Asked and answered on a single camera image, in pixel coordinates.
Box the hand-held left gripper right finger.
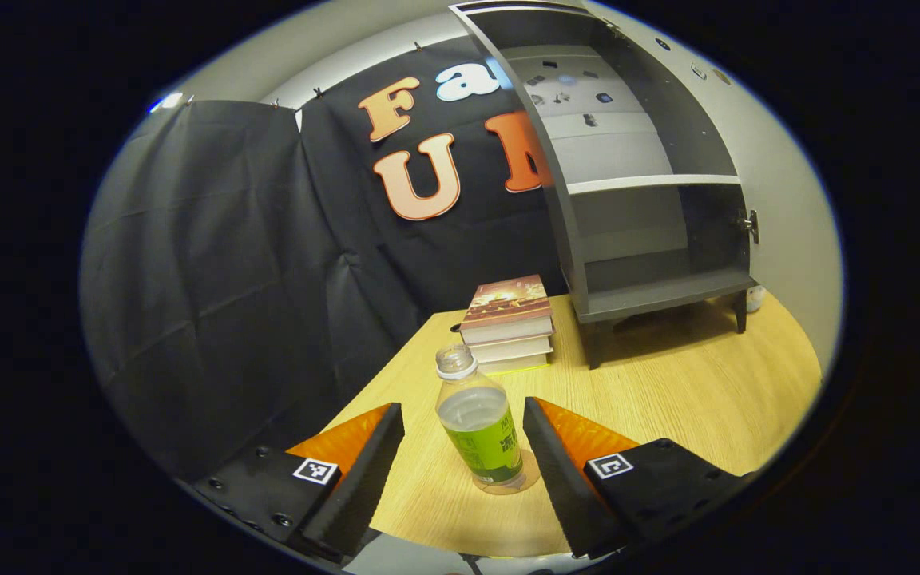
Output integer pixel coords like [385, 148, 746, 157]
[522, 397, 752, 560]

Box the red-brown cover book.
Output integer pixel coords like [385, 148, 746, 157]
[460, 275, 555, 346]

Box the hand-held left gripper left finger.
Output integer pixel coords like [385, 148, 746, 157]
[192, 402, 405, 564]

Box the white-edged book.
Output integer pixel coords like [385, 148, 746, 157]
[468, 334, 554, 364]

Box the yellow-edged book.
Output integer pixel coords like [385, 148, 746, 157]
[478, 351, 550, 376]

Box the white cabinet shelf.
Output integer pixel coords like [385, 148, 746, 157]
[568, 174, 740, 195]

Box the grey cabinet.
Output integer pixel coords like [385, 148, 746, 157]
[450, 0, 760, 370]

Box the black backdrop cloth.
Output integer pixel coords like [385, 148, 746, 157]
[81, 36, 581, 480]

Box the clear bottle with green label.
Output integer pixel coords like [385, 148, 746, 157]
[434, 343, 526, 490]

